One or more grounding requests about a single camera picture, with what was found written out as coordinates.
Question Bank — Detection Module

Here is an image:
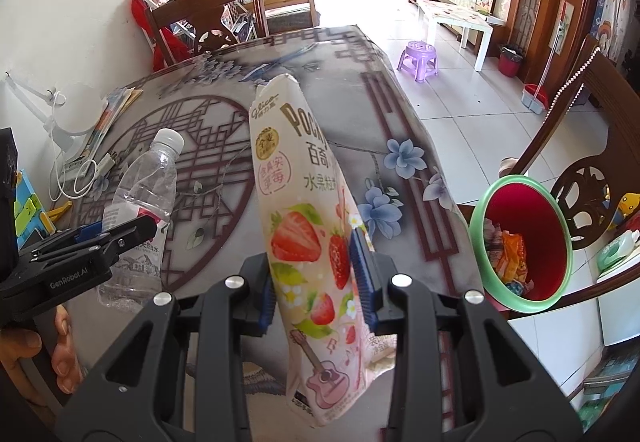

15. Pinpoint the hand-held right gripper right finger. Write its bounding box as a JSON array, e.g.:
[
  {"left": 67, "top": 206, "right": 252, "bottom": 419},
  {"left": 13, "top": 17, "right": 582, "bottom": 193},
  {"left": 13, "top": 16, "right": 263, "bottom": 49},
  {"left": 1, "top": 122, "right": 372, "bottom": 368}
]
[{"left": 350, "top": 228, "right": 583, "bottom": 442}]

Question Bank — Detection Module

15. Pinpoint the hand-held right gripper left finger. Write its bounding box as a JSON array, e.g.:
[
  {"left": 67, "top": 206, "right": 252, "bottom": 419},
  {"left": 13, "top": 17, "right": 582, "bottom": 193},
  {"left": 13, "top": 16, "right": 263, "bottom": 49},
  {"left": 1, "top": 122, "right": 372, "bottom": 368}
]
[{"left": 55, "top": 252, "right": 278, "bottom": 442}]

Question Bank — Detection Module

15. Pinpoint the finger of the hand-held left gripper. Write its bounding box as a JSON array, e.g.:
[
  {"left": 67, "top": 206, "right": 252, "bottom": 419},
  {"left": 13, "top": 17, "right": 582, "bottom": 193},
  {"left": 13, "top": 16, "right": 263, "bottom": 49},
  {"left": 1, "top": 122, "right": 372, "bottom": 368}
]
[
  {"left": 99, "top": 213, "right": 158, "bottom": 274},
  {"left": 34, "top": 220, "right": 132, "bottom": 254}
]

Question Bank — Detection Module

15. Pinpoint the clear plastic water bottle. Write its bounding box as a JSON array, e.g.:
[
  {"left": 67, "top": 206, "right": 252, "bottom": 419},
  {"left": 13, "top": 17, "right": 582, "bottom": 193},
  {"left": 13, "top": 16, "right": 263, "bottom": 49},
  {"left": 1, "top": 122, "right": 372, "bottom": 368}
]
[{"left": 96, "top": 127, "right": 187, "bottom": 314}]

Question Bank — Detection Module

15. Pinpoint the pink strawberry snack box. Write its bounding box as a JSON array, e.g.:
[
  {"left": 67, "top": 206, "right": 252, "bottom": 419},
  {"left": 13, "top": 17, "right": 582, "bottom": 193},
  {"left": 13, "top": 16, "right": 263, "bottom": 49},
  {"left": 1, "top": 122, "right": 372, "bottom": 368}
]
[{"left": 248, "top": 73, "right": 397, "bottom": 429}]

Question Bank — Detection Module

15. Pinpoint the orange plastic wrapper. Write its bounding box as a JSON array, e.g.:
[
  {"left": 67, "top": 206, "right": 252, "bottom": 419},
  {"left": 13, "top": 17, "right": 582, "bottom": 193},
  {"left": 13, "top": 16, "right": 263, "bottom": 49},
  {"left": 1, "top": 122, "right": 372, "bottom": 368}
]
[{"left": 501, "top": 231, "right": 530, "bottom": 284}]

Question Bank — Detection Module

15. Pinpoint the red bin with green rim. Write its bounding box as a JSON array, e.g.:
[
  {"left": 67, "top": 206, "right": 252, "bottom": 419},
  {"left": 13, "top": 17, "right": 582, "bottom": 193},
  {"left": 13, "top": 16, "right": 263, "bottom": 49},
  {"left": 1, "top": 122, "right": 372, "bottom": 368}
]
[{"left": 468, "top": 173, "right": 574, "bottom": 315}]

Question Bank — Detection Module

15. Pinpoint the person's left hand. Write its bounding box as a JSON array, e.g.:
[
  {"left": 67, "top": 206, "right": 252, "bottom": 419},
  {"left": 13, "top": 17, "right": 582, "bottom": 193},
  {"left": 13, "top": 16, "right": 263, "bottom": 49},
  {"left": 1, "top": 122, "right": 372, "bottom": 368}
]
[{"left": 0, "top": 306, "right": 85, "bottom": 395}]

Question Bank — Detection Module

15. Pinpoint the blue yellow green toy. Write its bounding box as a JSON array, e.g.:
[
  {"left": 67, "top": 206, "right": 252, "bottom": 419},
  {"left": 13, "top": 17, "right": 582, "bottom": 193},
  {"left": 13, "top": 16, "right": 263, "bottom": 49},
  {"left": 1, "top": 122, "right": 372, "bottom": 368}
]
[{"left": 12, "top": 169, "right": 49, "bottom": 251}]

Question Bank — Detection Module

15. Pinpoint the white power plug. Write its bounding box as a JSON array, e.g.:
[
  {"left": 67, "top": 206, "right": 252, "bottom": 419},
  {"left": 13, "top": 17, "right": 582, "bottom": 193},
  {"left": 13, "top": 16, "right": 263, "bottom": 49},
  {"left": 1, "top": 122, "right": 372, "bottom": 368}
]
[{"left": 96, "top": 152, "right": 122, "bottom": 176}]

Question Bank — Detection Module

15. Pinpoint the stack of booklets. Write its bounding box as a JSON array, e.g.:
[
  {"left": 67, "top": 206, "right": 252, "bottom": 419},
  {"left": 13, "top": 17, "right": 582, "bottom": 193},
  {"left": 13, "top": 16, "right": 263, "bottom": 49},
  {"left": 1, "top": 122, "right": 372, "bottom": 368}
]
[{"left": 64, "top": 86, "right": 144, "bottom": 169}]

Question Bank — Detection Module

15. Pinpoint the white desk lamp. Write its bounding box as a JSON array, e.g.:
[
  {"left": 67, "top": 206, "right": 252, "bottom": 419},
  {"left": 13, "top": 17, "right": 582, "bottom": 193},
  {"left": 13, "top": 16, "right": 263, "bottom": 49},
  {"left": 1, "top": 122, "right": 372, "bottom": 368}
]
[{"left": 0, "top": 71, "right": 107, "bottom": 159}]

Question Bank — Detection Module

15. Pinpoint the red bag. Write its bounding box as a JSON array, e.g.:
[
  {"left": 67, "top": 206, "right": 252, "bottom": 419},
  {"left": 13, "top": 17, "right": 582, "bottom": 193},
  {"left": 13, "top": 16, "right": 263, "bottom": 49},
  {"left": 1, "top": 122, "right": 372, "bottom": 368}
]
[{"left": 131, "top": 0, "right": 192, "bottom": 74}]

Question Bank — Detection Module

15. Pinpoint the purple plastic stool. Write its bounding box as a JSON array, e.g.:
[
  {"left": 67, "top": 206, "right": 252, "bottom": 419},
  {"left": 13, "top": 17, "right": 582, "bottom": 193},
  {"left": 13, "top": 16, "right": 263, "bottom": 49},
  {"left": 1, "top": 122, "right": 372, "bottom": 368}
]
[{"left": 396, "top": 40, "right": 441, "bottom": 84}]

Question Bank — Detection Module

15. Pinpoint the dark wooden chair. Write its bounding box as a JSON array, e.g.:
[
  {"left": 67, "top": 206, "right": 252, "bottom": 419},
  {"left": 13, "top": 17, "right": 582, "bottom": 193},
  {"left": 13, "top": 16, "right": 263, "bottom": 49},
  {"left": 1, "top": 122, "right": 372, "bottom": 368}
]
[{"left": 144, "top": 0, "right": 272, "bottom": 59}]

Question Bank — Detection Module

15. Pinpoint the red blue dustpan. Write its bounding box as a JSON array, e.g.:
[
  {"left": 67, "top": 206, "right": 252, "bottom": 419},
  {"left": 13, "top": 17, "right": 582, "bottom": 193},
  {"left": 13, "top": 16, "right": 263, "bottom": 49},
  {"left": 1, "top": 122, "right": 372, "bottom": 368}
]
[{"left": 520, "top": 83, "right": 549, "bottom": 116}]

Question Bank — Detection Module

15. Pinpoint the green white detergent bottle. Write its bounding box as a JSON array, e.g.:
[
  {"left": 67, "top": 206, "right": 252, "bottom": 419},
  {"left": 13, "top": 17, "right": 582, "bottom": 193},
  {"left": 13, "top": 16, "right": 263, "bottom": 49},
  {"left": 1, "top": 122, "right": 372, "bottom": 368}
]
[{"left": 596, "top": 229, "right": 640, "bottom": 274}]

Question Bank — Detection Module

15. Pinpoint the small red floor bin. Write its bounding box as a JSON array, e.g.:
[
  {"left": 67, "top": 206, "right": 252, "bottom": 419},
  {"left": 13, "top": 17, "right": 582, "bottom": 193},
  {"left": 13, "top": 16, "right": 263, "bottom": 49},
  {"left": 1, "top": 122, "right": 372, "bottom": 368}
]
[{"left": 496, "top": 43, "right": 526, "bottom": 79}]

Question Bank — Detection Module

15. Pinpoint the white coffee table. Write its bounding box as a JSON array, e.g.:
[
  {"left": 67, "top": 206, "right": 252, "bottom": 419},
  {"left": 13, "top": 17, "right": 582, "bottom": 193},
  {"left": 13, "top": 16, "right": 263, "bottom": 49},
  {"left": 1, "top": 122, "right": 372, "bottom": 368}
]
[{"left": 415, "top": 0, "right": 494, "bottom": 72}]

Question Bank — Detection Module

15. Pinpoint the wooden sofa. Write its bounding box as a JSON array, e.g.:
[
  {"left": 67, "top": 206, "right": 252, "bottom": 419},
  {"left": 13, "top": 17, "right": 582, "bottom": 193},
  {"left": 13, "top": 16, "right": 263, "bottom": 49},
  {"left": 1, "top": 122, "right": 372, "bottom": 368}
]
[{"left": 259, "top": 0, "right": 322, "bottom": 32}]

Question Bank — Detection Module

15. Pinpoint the carved wooden chair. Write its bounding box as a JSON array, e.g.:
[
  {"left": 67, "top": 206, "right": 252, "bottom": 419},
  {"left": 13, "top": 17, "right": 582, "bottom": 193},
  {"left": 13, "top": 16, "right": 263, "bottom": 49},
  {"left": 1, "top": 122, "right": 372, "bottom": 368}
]
[{"left": 454, "top": 34, "right": 640, "bottom": 319}]

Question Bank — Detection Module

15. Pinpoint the white cable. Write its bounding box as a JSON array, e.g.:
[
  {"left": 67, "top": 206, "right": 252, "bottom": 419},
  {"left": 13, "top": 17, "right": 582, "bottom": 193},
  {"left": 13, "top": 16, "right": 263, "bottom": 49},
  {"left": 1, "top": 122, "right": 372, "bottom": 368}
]
[{"left": 49, "top": 156, "right": 99, "bottom": 201}]

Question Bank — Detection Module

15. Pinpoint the white bead string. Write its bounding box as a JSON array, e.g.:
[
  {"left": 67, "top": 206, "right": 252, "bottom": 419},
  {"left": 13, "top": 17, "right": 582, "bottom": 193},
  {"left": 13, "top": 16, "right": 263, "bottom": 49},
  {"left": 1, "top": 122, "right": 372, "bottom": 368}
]
[{"left": 541, "top": 49, "right": 599, "bottom": 124}]

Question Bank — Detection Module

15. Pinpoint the white broom handle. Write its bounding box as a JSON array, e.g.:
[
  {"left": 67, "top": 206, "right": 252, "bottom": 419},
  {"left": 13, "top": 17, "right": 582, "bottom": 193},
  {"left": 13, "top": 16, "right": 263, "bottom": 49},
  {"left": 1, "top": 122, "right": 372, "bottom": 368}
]
[{"left": 544, "top": 16, "right": 569, "bottom": 99}]

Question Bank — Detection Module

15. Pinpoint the small wall hanging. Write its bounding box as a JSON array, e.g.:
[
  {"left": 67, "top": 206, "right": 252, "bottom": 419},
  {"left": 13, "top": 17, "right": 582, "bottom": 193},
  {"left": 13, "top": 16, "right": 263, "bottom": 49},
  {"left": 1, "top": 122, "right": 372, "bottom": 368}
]
[{"left": 549, "top": 0, "right": 577, "bottom": 49}]

